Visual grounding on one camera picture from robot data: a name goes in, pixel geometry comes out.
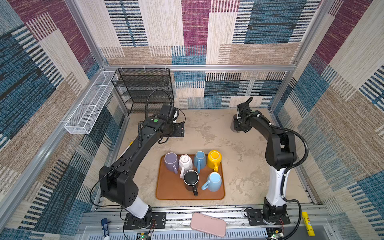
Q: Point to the pink pouch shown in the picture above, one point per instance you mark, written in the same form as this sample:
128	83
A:
208	225

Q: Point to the brown serving tray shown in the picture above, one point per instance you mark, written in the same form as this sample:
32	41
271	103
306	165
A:
171	187

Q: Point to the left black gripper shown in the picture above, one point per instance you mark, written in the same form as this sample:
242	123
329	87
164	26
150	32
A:
180	130

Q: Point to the white wire wall basket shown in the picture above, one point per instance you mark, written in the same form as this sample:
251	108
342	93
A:
87	112

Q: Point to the light blue mug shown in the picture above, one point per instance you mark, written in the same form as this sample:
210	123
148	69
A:
213	183

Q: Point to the blue white marker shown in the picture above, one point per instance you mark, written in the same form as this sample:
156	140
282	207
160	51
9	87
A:
105	228

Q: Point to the blue patterned mug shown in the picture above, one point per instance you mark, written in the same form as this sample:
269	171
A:
200	161

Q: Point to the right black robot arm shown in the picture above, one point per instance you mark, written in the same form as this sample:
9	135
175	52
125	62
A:
286	149

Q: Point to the black mesh shelf rack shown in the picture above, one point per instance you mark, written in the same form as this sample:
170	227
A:
136	87

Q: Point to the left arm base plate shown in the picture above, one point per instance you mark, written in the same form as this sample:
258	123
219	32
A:
155	220

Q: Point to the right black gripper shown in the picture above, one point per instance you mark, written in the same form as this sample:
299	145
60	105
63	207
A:
236	127

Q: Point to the black mug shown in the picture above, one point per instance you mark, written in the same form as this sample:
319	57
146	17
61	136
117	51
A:
191	181

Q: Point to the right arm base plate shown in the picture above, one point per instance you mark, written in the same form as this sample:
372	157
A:
256	217

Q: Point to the purple mug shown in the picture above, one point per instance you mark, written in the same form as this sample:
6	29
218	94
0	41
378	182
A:
172	162

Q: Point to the white faceted mug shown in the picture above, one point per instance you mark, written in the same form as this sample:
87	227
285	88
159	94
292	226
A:
185	164

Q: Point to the yellow marker right rail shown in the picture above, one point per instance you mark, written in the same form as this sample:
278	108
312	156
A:
308	224

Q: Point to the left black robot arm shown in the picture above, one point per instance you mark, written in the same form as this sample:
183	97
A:
117	181

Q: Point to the yellow mug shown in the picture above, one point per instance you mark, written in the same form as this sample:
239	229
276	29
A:
214	159

